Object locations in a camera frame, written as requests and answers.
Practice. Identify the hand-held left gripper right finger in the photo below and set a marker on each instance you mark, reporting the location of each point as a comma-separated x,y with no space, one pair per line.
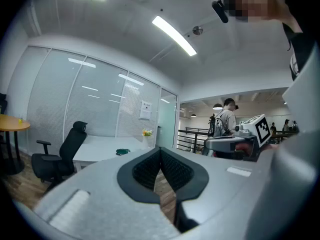
225,184

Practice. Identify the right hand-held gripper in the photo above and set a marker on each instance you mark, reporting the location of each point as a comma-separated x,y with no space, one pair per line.
262,131

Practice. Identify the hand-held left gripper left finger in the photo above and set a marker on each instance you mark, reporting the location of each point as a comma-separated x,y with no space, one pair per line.
100,196

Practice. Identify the black office chair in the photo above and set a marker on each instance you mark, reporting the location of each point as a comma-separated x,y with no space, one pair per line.
67,154

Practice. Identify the black mesh chair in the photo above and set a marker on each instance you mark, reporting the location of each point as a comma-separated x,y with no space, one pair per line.
2,101

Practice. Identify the black metal railing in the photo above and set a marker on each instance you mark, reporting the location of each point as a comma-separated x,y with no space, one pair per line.
192,137

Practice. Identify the green crushed can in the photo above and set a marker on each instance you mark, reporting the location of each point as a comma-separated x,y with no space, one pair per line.
123,152

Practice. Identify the white vase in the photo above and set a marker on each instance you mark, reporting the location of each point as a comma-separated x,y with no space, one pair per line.
146,142

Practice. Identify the yellow artificial flowers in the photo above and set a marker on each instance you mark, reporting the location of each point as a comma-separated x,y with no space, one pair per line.
147,132

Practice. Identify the white paper notice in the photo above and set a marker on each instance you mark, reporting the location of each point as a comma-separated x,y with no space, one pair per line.
145,110

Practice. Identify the round wooden table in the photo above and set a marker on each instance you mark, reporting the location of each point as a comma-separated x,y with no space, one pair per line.
12,125

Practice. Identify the round smoke detector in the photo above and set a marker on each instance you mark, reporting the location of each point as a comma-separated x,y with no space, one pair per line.
197,30

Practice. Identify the person's black clothing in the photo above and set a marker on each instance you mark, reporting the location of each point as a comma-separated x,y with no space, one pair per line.
302,49

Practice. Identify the person's head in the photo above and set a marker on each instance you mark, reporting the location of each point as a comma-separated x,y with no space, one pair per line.
260,1

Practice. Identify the black head-mounted camera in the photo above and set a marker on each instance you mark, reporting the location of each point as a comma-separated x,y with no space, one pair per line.
220,11

